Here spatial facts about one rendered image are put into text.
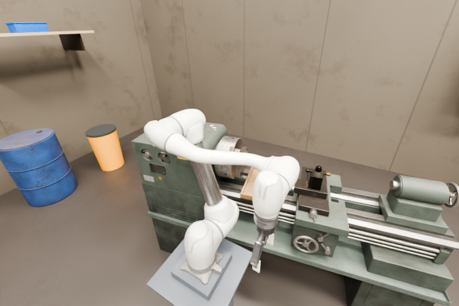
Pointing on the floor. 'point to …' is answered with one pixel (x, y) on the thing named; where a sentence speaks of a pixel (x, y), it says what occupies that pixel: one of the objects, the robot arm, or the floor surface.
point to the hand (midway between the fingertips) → (263, 254)
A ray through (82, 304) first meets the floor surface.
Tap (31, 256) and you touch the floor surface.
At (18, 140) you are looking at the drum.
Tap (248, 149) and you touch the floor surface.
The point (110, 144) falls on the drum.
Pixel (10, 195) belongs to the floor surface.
